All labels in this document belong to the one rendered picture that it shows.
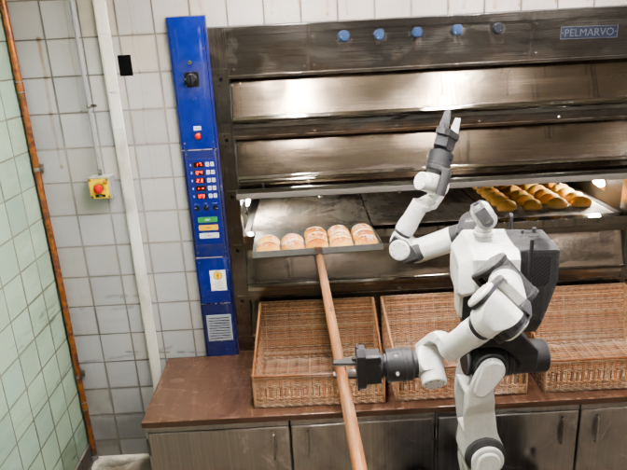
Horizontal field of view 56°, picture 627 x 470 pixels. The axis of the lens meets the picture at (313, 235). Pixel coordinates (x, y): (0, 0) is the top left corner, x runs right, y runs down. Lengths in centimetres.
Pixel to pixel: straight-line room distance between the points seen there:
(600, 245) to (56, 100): 257
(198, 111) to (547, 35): 152
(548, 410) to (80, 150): 229
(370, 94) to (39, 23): 141
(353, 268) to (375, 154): 55
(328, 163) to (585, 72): 118
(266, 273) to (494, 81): 134
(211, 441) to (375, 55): 177
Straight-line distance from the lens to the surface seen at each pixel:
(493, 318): 145
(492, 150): 277
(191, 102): 263
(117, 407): 330
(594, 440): 286
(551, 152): 286
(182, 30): 262
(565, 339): 312
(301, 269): 280
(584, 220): 302
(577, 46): 287
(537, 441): 279
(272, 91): 263
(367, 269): 281
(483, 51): 273
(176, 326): 299
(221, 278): 281
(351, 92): 263
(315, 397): 253
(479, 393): 207
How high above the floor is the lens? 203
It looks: 18 degrees down
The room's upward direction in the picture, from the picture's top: 3 degrees counter-clockwise
